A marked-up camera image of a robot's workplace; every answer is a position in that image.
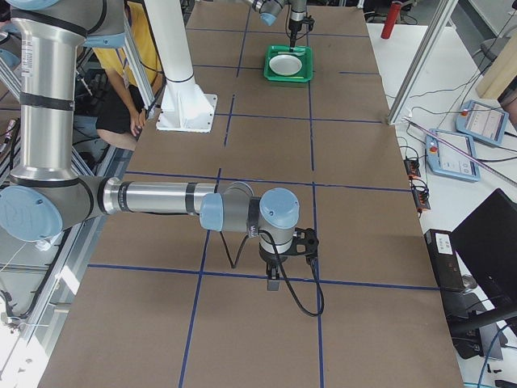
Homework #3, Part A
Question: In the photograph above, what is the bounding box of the black desktop box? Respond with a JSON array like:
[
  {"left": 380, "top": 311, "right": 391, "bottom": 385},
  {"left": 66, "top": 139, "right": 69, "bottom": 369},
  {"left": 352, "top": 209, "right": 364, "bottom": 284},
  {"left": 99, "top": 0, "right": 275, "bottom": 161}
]
[{"left": 424, "top": 229, "right": 477, "bottom": 293}]

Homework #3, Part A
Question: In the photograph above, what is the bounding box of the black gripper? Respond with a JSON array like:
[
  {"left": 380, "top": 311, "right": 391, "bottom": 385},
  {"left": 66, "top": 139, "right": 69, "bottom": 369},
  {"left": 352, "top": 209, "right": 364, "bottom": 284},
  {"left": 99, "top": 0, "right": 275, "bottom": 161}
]
[
  {"left": 259, "top": 243, "right": 297, "bottom": 291},
  {"left": 288, "top": 18, "right": 305, "bottom": 47}
]

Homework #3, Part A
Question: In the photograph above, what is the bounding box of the far blue teach pendant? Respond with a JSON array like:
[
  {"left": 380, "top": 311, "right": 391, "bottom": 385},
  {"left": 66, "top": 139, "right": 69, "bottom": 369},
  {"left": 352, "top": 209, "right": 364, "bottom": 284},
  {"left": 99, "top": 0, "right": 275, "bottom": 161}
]
[{"left": 456, "top": 100, "right": 509, "bottom": 146}]

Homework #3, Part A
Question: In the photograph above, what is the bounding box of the white round plate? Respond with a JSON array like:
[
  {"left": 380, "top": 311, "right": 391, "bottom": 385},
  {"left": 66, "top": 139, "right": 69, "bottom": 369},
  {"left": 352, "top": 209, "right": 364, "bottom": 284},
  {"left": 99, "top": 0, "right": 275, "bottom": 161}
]
[{"left": 268, "top": 54, "right": 302, "bottom": 76}]

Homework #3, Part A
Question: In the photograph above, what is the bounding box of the black camera mount wrist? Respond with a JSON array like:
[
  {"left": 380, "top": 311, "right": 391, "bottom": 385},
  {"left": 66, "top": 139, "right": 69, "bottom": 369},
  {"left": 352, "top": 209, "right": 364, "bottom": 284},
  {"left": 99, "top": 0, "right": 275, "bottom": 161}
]
[{"left": 289, "top": 227, "right": 319, "bottom": 264}]

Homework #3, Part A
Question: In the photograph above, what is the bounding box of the black computer monitor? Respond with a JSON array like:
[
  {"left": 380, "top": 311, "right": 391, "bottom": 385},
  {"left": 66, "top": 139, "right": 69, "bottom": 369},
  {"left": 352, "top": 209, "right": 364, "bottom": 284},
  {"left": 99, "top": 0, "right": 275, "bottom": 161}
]
[{"left": 448, "top": 188, "right": 516, "bottom": 359}]

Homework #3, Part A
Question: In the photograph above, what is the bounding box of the green plastic tray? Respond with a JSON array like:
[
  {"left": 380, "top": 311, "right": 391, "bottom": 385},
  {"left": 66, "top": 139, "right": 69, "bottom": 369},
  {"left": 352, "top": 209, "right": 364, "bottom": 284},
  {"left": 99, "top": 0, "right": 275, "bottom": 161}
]
[{"left": 263, "top": 44, "right": 313, "bottom": 83}]

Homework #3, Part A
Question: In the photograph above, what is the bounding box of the near blue teach pendant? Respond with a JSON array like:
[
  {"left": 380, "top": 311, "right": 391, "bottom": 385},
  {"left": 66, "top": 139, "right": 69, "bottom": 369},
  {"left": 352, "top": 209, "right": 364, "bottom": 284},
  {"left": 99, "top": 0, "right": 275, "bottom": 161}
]
[{"left": 425, "top": 129, "right": 481, "bottom": 182}]

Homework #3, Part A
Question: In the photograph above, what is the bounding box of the red cylinder bottle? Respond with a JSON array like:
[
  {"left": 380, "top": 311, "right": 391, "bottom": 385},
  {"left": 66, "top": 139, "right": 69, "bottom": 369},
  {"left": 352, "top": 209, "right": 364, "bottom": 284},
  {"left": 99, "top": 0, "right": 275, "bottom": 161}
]
[{"left": 380, "top": 1, "right": 402, "bottom": 40}]

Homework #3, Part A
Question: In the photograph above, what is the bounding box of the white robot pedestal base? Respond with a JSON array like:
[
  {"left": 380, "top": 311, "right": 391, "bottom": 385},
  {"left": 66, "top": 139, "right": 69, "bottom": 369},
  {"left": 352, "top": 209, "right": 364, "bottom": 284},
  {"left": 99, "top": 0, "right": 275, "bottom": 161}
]
[{"left": 145, "top": 0, "right": 217, "bottom": 133}]

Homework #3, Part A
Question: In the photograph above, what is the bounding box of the aluminium frame post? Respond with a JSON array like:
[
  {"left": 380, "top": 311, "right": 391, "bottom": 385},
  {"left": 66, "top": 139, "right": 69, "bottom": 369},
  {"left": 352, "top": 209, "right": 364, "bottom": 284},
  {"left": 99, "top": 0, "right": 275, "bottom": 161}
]
[{"left": 387, "top": 0, "right": 459, "bottom": 125}]

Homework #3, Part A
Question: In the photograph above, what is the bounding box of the person in yellow shirt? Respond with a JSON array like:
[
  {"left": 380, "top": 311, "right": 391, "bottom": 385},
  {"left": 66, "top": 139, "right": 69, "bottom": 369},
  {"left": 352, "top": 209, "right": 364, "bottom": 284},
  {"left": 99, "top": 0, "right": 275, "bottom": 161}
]
[{"left": 94, "top": 1, "right": 163, "bottom": 151}]

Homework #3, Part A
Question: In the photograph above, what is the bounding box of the blue teach pendant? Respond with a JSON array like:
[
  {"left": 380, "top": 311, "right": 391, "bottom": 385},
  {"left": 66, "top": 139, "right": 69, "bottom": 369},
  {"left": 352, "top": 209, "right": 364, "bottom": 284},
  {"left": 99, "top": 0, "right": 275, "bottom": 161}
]
[
  {"left": 456, "top": 100, "right": 509, "bottom": 146},
  {"left": 425, "top": 129, "right": 481, "bottom": 182}
]

